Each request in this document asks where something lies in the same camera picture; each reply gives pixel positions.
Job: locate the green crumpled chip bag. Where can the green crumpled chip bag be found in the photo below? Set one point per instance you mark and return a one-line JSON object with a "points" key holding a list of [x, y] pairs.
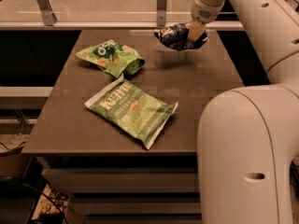
{"points": [[113, 58]]}

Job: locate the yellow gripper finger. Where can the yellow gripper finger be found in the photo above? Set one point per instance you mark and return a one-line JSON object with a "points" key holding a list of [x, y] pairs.
{"points": [[196, 29]]}

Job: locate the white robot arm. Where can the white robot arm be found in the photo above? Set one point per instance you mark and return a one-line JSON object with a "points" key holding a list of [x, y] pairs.
{"points": [[247, 137]]}

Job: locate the left metal railing bracket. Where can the left metal railing bracket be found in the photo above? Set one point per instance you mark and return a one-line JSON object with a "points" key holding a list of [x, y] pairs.
{"points": [[47, 14]]}

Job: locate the grey drawer cabinet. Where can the grey drawer cabinet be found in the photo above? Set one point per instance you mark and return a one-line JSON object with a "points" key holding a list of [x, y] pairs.
{"points": [[110, 175]]}

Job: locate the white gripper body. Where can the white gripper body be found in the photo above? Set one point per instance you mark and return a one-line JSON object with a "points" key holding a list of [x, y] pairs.
{"points": [[203, 12]]}

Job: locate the blue chip bag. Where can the blue chip bag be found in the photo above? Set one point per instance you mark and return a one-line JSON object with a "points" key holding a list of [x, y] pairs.
{"points": [[176, 37]]}

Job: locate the metal railing bracket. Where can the metal railing bracket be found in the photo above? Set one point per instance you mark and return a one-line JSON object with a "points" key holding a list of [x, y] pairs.
{"points": [[47, 14], [161, 12]]}

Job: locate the centre metal railing bracket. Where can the centre metal railing bracket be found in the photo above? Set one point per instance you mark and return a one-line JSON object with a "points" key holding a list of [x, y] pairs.
{"points": [[161, 12]]}

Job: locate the green Kettle jalapeno chip bag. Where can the green Kettle jalapeno chip bag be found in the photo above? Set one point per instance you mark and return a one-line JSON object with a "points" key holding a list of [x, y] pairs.
{"points": [[133, 110]]}

